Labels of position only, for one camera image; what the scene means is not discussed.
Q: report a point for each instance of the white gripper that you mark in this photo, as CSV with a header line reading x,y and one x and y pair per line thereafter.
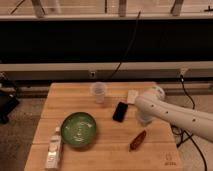
x,y
144,119

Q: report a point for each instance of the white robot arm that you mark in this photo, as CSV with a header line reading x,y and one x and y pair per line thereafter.
x,y
151,103

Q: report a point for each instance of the black phone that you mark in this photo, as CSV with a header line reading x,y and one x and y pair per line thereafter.
x,y
120,112

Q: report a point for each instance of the small white box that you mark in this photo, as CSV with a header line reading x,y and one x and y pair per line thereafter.
x,y
132,94

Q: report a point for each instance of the green bowl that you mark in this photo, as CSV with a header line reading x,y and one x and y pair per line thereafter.
x,y
78,129

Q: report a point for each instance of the white plastic bottle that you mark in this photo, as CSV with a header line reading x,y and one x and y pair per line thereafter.
x,y
54,151

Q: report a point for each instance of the black object at left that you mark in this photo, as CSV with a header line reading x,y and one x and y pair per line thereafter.
x,y
8,101

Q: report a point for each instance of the wall power outlet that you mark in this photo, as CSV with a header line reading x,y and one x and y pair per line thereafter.
x,y
92,74

